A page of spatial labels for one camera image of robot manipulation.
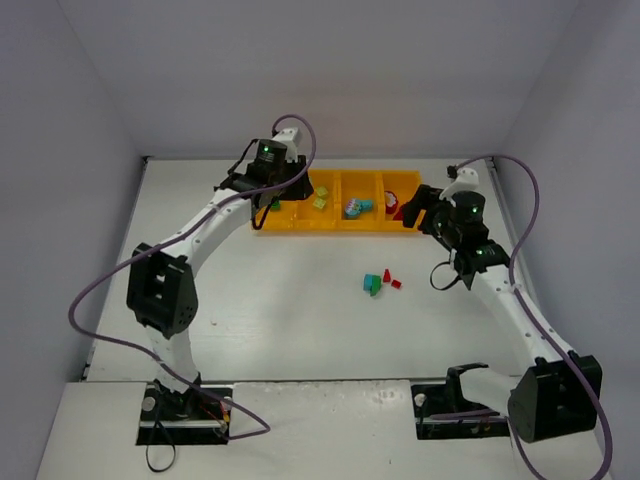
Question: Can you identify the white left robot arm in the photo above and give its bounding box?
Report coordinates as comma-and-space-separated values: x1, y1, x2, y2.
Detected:
126, 128, 313, 394

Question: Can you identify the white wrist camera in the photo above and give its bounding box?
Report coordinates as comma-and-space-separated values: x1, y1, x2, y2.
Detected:
440, 166, 479, 200
272, 127, 303, 150

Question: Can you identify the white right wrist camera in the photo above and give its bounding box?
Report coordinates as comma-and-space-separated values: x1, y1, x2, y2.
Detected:
440, 166, 479, 200

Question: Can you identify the light blue lego brick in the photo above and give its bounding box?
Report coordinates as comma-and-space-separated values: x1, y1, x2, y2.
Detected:
363, 274, 382, 291

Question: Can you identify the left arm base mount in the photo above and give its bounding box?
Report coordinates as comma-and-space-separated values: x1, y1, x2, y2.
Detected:
136, 382, 233, 446

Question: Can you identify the red round lego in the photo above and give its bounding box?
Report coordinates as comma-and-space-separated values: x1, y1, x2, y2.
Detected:
393, 207, 404, 221

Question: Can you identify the yellow bin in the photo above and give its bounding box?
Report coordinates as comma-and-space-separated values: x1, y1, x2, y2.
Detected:
294, 170, 340, 232
335, 170, 385, 233
250, 171, 298, 231

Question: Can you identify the small lime lego brick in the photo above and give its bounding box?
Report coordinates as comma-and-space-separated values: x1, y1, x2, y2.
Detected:
313, 198, 326, 211

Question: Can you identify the blue flower lego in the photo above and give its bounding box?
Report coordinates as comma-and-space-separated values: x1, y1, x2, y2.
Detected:
344, 198, 362, 220

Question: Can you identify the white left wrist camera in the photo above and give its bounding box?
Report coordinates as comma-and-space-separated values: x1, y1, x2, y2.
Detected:
272, 127, 303, 150

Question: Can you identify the green curved lego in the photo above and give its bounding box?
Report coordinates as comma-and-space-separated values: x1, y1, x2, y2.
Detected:
369, 277, 382, 297

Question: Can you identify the aluminium frame rail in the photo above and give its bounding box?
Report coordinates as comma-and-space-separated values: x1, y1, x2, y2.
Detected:
483, 154, 544, 321

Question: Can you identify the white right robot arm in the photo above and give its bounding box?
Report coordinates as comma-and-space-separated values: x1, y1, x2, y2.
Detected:
401, 185, 602, 443

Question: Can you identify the yellow bin far left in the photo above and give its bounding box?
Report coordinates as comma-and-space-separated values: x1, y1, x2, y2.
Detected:
250, 171, 298, 231

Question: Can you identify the black loop cable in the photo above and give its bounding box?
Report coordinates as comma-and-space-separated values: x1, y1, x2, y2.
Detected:
145, 419, 179, 473

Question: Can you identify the red flower lego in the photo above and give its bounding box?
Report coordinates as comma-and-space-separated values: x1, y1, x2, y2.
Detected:
384, 190, 399, 215

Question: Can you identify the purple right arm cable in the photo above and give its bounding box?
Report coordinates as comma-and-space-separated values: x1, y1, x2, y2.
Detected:
452, 153, 614, 480

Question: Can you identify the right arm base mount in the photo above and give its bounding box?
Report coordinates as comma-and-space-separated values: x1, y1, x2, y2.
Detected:
410, 363, 510, 441

